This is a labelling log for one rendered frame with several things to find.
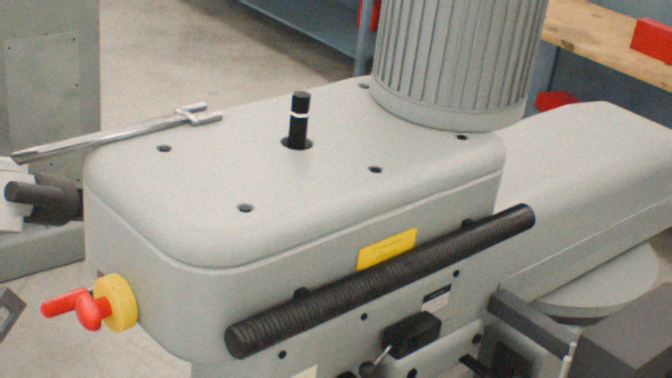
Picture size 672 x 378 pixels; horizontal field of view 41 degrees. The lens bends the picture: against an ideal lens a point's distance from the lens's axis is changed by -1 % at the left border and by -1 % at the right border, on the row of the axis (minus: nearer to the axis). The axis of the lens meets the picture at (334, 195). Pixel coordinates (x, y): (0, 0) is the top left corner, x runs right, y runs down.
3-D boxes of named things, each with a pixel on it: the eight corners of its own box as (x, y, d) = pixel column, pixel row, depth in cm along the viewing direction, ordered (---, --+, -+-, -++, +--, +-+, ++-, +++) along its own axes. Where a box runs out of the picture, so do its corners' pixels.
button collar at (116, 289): (121, 344, 92) (121, 297, 89) (93, 314, 96) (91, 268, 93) (138, 337, 94) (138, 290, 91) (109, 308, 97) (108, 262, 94)
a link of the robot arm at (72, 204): (66, 233, 167) (14, 227, 157) (70, 182, 168) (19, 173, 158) (115, 235, 161) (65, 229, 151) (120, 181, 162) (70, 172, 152)
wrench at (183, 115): (23, 171, 89) (22, 163, 89) (5, 155, 91) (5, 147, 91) (222, 119, 104) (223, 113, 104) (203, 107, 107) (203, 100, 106)
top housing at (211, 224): (193, 392, 87) (199, 255, 80) (65, 263, 103) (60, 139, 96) (499, 250, 116) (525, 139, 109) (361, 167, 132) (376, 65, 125)
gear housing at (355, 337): (259, 424, 99) (265, 353, 94) (141, 310, 114) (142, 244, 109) (460, 320, 119) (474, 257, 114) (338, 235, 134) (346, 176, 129)
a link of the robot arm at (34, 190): (22, 234, 156) (-33, 229, 146) (28, 173, 157) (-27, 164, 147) (68, 236, 150) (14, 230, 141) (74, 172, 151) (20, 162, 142)
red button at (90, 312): (90, 342, 91) (89, 310, 89) (71, 321, 93) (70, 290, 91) (119, 330, 93) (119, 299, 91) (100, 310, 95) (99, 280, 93)
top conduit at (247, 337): (243, 368, 85) (245, 339, 83) (217, 344, 87) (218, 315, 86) (533, 233, 113) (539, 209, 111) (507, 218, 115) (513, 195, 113)
